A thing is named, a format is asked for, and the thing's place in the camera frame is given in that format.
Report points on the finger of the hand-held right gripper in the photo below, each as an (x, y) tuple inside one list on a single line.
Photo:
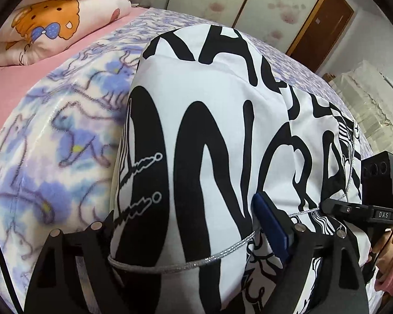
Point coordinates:
[(347, 208)]

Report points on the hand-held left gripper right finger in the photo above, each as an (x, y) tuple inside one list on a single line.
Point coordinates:
[(271, 225)]

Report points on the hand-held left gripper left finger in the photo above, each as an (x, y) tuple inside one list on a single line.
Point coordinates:
[(98, 232)]

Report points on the black white printed jacket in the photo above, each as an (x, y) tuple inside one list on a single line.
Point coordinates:
[(216, 137)]

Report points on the person's right hand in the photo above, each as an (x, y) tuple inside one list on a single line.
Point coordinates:
[(388, 252)]

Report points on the purple cat print blanket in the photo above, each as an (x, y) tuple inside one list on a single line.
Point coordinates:
[(52, 137)]

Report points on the pink bed sheet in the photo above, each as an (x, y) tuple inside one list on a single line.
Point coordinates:
[(19, 91)]

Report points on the brown wooden door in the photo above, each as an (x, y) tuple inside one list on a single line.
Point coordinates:
[(327, 23)]

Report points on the rolled bear print quilt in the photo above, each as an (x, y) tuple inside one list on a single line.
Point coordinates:
[(52, 16)]

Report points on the floral sliding door wardrobe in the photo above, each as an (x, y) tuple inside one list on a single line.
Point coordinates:
[(232, 0)]

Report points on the white wall switch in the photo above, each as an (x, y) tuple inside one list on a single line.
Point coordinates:
[(392, 83)]

